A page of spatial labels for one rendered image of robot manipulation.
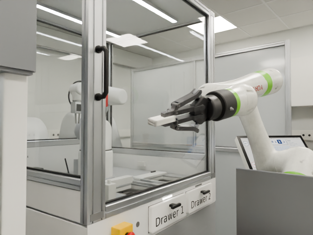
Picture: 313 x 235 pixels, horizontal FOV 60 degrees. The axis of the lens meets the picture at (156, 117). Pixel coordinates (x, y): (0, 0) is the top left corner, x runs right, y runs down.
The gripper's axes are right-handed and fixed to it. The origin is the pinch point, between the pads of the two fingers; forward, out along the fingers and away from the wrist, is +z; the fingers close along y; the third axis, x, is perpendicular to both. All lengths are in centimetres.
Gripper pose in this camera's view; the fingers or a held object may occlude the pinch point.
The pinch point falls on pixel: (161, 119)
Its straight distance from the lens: 69.0
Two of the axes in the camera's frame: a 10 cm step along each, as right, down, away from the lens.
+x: 6.4, 2.5, -7.2
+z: -7.7, 1.9, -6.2
